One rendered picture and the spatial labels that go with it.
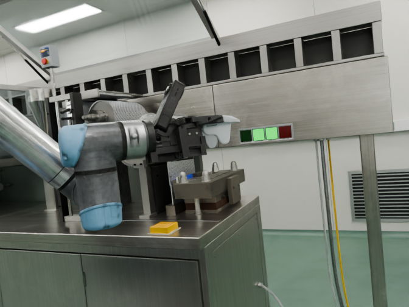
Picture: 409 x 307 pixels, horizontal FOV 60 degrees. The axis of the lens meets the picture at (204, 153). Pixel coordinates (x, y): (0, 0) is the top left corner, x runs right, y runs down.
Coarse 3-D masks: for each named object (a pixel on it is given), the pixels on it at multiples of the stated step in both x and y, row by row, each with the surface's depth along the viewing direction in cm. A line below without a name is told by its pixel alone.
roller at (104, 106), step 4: (96, 104) 158; (100, 104) 157; (104, 104) 156; (108, 104) 155; (92, 108) 159; (96, 108) 158; (100, 108) 157; (104, 108) 156; (108, 108) 155; (144, 108) 177; (108, 112) 155; (112, 112) 154; (108, 116) 156; (112, 116) 155; (108, 120) 156; (112, 120) 155
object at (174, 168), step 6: (168, 162) 145; (174, 162) 149; (180, 162) 154; (186, 162) 159; (192, 162) 164; (168, 168) 144; (174, 168) 149; (180, 168) 153; (186, 168) 158; (192, 168) 164; (168, 174) 145; (174, 174) 148; (186, 174) 158
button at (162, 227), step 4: (156, 224) 121; (160, 224) 120; (164, 224) 120; (168, 224) 119; (172, 224) 119; (176, 224) 121; (152, 228) 118; (156, 228) 117; (160, 228) 117; (164, 228) 116; (168, 228) 116; (172, 228) 118; (176, 228) 120; (152, 232) 118; (156, 232) 117; (160, 232) 117; (164, 232) 116; (168, 232) 116
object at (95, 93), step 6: (90, 90) 154; (96, 90) 153; (102, 90) 157; (84, 96) 156; (90, 96) 154; (96, 96) 153; (102, 96) 163; (108, 96) 165; (114, 96) 168; (120, 96) 170; (126, 96) 172; (132, 96) 175; (138, 96) 182
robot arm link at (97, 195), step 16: (80, 176) 62; (96, 176) 62; (112, 176) 64; (80, 192) 63; (96, 192) 62; (112, 192) 64; (80, 208) 63; (96, 208) 62; (112, 208) 63; (96, 224) 62; (112, 224) 63
